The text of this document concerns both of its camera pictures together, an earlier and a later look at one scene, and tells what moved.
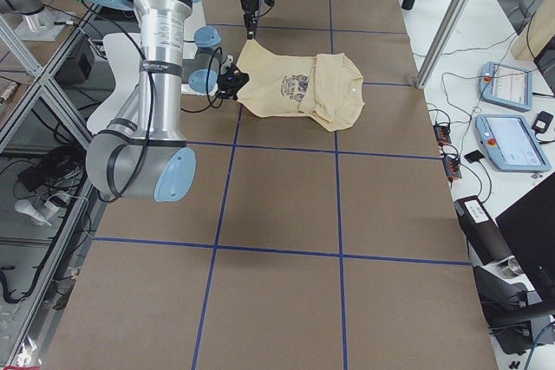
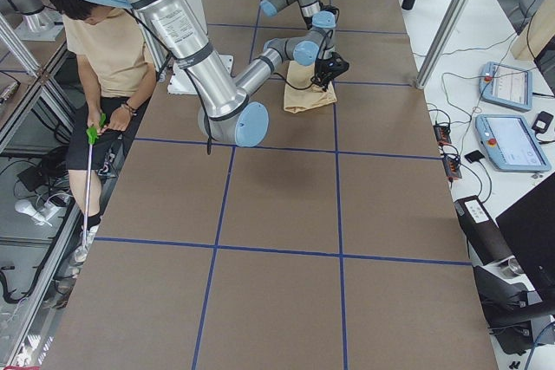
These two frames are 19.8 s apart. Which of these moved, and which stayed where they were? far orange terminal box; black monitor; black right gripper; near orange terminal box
Moved: black right gripper
Stayed: far orange terminal box; near orange terminal box; black monitor
